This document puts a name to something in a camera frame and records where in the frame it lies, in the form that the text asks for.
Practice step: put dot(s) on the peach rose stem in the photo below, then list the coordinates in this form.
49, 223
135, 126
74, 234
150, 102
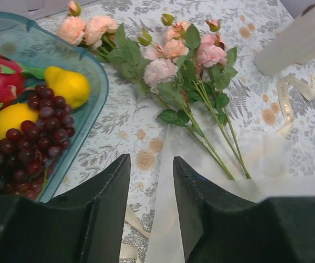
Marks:
104, 37

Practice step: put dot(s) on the pale pink rose stem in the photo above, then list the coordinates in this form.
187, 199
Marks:
173, 90

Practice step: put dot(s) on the teal plastic fruit basket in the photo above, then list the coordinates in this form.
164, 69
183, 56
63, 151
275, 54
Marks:
24, 41

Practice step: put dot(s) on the dark red grapes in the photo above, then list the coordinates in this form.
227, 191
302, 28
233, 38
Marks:
30, 149

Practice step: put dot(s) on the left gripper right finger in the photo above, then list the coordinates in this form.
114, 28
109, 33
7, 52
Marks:
218, 226

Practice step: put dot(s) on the yellow lemon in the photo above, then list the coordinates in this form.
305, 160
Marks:
13, 115

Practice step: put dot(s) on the white ribbed vase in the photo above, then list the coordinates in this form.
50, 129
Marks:
294, 45

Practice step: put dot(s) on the white wrapping paper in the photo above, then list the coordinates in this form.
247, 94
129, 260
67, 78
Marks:
228, 191

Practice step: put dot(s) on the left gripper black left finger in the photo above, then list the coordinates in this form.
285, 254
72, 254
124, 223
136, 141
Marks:
84, 224

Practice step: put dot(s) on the red dragon fruit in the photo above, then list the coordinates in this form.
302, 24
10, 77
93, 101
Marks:
13, 77

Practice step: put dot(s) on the cream ribbon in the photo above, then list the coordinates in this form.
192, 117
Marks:
288, 101

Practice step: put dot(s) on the yellow pear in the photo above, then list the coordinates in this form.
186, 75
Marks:
73, 86

